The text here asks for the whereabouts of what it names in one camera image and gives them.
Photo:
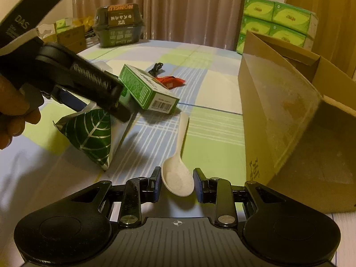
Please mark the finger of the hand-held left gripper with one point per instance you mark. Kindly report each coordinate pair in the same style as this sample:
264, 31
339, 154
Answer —
66, 96
94, 78

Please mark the brown cardboard box container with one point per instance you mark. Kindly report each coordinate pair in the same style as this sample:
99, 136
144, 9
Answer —
278, 116

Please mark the red snack packet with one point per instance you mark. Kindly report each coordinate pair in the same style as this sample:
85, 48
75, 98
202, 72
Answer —
172, 82

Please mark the green carton box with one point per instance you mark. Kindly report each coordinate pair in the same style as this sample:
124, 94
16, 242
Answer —
141, 89

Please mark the dark green wrapped bowl pack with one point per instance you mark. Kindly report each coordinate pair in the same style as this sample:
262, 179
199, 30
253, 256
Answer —
119, 30

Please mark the stack of green tissue packs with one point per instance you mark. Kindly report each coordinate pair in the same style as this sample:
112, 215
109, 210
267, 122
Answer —
258, 11

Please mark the checkered tablecloth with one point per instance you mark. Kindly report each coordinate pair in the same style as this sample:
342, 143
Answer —
208, 94

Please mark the person's left hand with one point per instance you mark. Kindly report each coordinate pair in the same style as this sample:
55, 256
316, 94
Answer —
14, 105

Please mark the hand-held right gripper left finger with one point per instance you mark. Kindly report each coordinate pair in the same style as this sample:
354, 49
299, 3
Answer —
157, 185

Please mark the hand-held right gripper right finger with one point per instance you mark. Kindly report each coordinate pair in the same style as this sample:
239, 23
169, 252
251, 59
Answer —
198, 185

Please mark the white spoon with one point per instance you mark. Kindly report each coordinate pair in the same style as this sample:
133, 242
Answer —
178, 178

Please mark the yellow plastic bag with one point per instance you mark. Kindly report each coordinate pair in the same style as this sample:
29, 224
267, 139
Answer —
83, 21

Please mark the silver green leaf pouch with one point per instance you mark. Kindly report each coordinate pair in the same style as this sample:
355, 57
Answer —
91, 136

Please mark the brown curtain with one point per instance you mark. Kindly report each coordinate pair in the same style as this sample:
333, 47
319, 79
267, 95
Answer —
180, 5

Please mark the tall brown cardboard box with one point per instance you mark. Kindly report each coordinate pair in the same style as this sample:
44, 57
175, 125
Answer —
71, 37

